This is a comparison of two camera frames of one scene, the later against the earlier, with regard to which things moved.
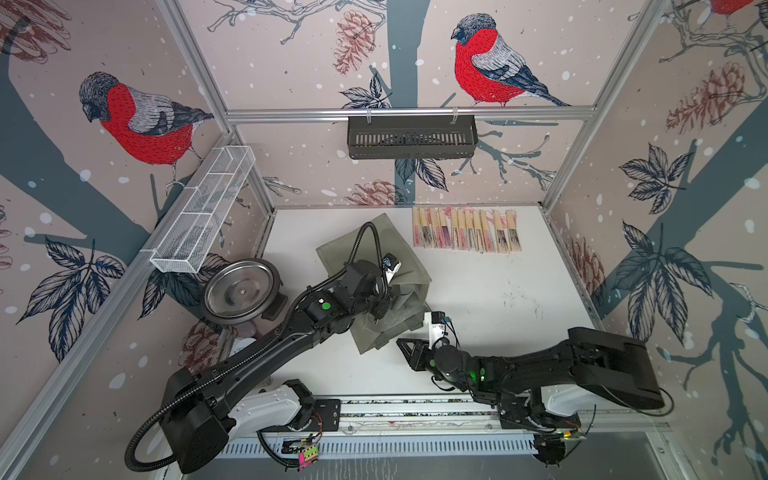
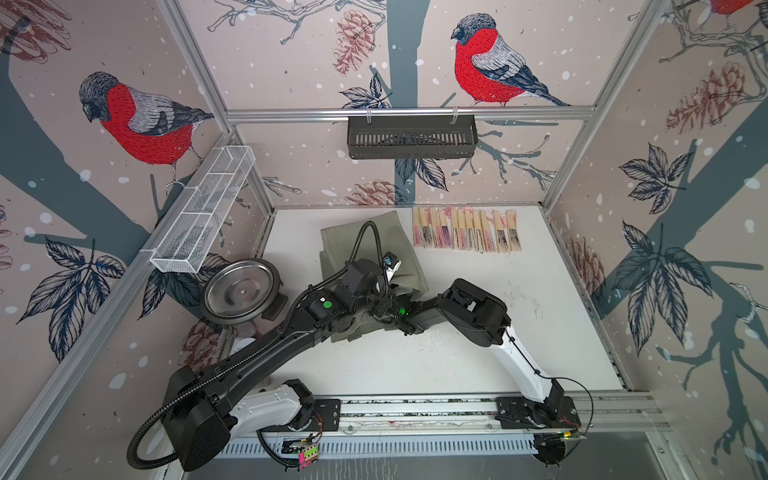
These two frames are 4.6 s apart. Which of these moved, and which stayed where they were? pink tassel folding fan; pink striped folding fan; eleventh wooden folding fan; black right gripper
Moved: black right gripper
Stayed: eleventh wooden folding fan; pink tassel folding fan; pink striped folding fan
